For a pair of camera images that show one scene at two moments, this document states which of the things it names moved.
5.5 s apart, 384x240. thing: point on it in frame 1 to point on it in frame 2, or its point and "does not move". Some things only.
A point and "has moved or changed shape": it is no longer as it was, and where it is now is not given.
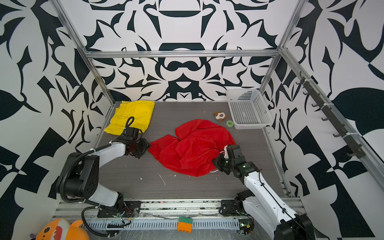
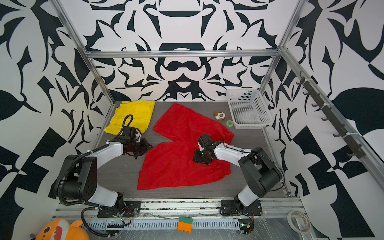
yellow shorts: [141, 111] does not move
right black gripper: [217, 162] to [197, 158]
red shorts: [198, 143] has moved or changed shape
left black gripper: [146, 145] does not move
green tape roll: [229, 123] does not move
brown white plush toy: [220, 116] does not move
